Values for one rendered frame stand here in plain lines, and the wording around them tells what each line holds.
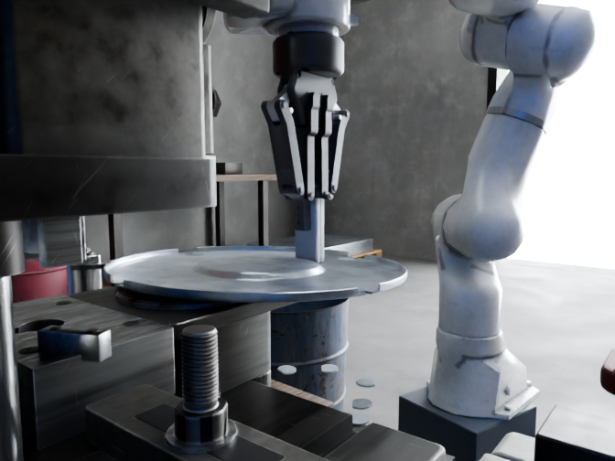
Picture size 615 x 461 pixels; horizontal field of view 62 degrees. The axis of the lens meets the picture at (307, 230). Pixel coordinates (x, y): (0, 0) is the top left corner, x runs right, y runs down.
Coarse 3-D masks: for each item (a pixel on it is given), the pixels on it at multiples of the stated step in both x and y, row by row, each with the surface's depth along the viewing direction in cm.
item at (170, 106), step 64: (0, 0) 25; (64, 0) 27; (128, 0) 30; (0, 64) 25; (64, 64) 27; (128, 64) 30; (192, 64) 34; (0, 128) 26; (64, 128) 27; (128, 128) 30; (192, 128) 34
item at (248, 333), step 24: (120, 288) 43; (144, 312) 38; (168, 312) 38; (192, 312) 38; (216, 312) 38; (240, 312) 40; (264, 312) 42; (240, 336) 43; (264, 336) 45; (240, 360) 43; (264, 360) 45; (240, 384) 43; (264, 384) 45
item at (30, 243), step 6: (24, 222) 33; (30, 222) 33; (36, 222) 33; (24, 228) 33; (30, 228) 33; (36, 228) 33; (24, 234) 33; (30, 234) 33; (36, 234) 33; (24, 240) 33; (30, 240) 33; (36, 240) 33; (24, 246) 34; (30, 246) 33; (36, 246) 33; (30, 252) 33; (36, 252) 33
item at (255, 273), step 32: (128, 256) 54; (160, 256) 58; (192, 256) 59; (224, 256) 55; (256, 256) 56; (288, 256) 61; (128, 288) 41; (160, 288) 38; (192, 288) 41; (224, 288) 41; (256, 288) 42; (288, 288) 42; (320, 288) 42; (352, 288) 40; (384, 288) 42
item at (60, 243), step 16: (48, 224) 32; (64, 224) 33; (80, 224) 34; (48, 240) 32; (64, 240) 33; (80, 240) 34; (32, 256) 35; (48, 256) 32; (64, 256) 33; (80, 256) 34
